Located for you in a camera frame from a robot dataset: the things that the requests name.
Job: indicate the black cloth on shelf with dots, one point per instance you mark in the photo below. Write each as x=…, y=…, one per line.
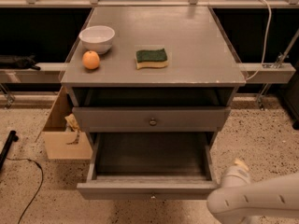
x=18, y=62

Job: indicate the cardboard box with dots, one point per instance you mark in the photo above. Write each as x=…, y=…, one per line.
x=62, y=142

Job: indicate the green yellow sponge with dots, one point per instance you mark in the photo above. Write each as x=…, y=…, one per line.
x=151, y=58

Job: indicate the grey top drawer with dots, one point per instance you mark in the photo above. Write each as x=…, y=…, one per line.
x=151, y=119

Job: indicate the orange fruit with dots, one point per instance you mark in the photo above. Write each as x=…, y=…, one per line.
x=91, y=60

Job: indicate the crumpled yellow paper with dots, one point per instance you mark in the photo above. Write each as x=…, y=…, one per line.
x=72, y=126

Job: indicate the white bowl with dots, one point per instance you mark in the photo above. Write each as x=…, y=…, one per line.
x=97, y=38

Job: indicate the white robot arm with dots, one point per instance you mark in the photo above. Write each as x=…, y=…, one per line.
x=239, y=201

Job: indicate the grey drawer cabinet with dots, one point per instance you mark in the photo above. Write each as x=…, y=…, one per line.
x=201, y=69

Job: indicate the grey drawer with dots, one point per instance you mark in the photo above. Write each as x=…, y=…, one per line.
x=149, y=166
x=151, y=119

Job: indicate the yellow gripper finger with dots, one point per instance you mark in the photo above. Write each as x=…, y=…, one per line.
x=241, y=164

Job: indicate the black pole base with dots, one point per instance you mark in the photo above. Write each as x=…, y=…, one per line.
x=12, y=137

